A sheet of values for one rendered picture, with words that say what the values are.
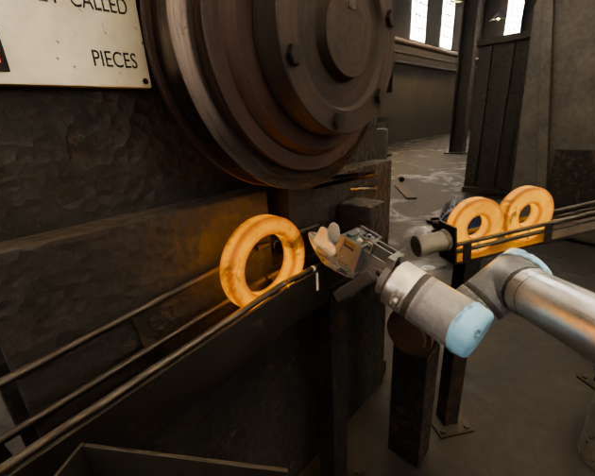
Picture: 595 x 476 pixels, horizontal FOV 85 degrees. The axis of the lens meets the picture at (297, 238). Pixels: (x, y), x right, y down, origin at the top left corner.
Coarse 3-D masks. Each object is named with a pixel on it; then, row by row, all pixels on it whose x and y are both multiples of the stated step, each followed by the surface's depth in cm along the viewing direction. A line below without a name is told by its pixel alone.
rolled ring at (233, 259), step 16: (256, 224) 56; (272, 224) 59; (288, 224) 62; (240, 240) 54; (256, 240) 57; (288, 240) 63; (224, 256) 55; (240, 256) 55; (288, 256) 66; (304, 256) 67; (224, 272) 55; (240, 272) 55; (288, 272) 65; (224, 288) 57; (240, 288) 56; (240, 304) 57
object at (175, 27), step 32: (160, 0) 40; (192, 0) 40; (160, 32) 42; (192, 32) 40; (192, 64) 41; (192, 96) 42; (192, 128) 49; (224, 128) 46; (224, 160) 53; (256, 160) 51
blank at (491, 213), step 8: (464, 200) 87; (472, 200) 85; (480, 200) 85; (488, 200) 85; (456, 208) 87; (464, 208) 85; (472, 208) 85; (480, 208) 85; (488, 208) 86; (496, 208) 86; (456, 216) 85; (464, 216) 85; (472, 216) 86; (488, 216) 87; (496, 216) 87; (456, 224) 86; (464, 224) 86; (488, 224) 88; (496, 224) 88; (464, 232) 87; (480, 232) 90; (488, 232) 88; (496, 232) 89; (464, 240) 88; (488, 240) 89; (480, 248) 90
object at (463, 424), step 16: (464, 272) 90; (448, 352) 102; (448, 368) 103; (464, 368) 102; (448, 384) 104; (592, 384) 122; (448, 400) 106; (448, 416) 108; (448, 432) 107; (464, 432) 107
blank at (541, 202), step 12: (516, 192) 88; (528, 192) 87; (540, 192) 87; (504, 204) 88; (516, 204) 87; (528, 204) 88; (540, 204) 89; (552, 204) 89; (504, 216) 88; (516, 216) 88; (528, 216) 93; (540, 216) 90; (504, 228) 89; (516, 228) 90; (540, 228) 91; (516, 240) 91; (528, 240) 92
